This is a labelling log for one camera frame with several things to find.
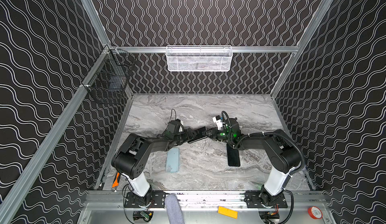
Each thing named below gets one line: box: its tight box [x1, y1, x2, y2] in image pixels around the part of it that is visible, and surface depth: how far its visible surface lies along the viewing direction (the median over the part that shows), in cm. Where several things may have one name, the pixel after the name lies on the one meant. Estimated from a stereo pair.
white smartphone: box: [187, 126, 208, 144], surface depth 91 cm
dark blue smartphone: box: [226, 143, 241, 167], surface depth 87 cm
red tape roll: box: [307, 205, 323, 220], surface depth 71 cm
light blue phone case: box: [165, 147, 180, 173], surface depth 89 cm
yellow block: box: [217, 205, 239, 220], surface depth 73 cm
